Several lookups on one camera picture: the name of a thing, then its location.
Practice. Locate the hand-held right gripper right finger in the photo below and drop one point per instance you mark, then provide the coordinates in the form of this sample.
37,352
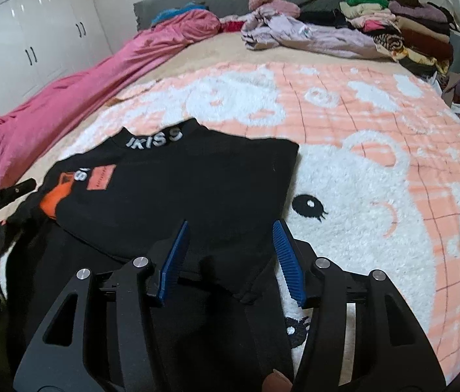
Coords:
289,265

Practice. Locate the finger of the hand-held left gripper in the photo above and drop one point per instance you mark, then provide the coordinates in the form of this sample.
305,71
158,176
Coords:
17,188

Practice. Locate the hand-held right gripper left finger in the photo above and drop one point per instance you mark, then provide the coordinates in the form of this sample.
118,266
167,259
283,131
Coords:
174,261

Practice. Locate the black printed t-shirt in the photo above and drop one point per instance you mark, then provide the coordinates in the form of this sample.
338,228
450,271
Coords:
172,179

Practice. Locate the pile of folded clothes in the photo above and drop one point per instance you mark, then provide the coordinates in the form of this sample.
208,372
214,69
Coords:
409,28

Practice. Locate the person's right hand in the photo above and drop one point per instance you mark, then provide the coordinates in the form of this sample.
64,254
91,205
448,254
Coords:
276,382

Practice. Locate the pink duvet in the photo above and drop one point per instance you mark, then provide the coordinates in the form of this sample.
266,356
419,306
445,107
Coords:
70,102

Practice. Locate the pink white bear blanket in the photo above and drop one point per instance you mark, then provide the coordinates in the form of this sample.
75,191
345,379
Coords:
376,192

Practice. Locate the white wardrobe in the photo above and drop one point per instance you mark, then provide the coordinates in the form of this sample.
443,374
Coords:
30,28

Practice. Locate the teal cloth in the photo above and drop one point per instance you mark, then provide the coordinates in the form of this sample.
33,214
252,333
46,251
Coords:
164,16

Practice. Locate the lilac garment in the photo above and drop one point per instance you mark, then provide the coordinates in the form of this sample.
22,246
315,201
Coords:
323,36

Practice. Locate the red cloth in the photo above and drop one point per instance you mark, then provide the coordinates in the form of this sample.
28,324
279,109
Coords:
232,26

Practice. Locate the black garment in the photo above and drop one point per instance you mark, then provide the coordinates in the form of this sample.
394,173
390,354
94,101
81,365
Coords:
319,17

